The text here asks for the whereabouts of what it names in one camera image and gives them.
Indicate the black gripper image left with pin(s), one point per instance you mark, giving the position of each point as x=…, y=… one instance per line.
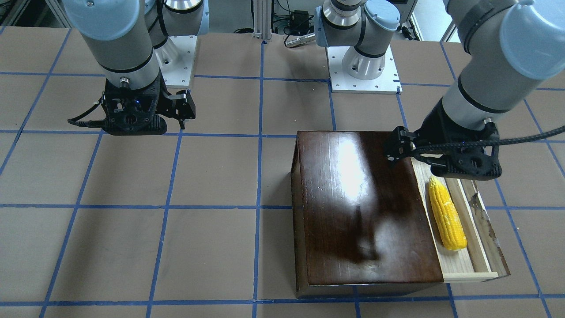
x=166, y=101

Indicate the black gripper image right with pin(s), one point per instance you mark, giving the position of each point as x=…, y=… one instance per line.
x=431, y=126

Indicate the yellow corn cob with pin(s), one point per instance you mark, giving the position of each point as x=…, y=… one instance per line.
x=446, y=216

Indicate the light wooden drawer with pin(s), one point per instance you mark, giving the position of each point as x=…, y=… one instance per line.
x=482, y=259

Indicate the dark wooden drawer cabinet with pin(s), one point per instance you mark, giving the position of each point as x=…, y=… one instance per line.
x=358, y=222

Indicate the silver metal cylinder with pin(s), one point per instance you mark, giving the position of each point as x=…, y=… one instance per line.
x=299, y=41

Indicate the black power adapter box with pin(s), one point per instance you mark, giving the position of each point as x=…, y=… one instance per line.
x=298, y=18

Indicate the black camera mount image left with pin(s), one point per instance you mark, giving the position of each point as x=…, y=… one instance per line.
x=133, y=112

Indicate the black camera mount image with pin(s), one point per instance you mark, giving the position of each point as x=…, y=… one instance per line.
x=133, y=112
x=471, y=162

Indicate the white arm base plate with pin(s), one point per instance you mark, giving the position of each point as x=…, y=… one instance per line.
x=176, y=59
x=352, y=73

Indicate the black camera mount image right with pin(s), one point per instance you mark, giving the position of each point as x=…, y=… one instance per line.
x=471, y=162

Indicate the aluminium frame post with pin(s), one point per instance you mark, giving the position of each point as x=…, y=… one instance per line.
x=262, y=19

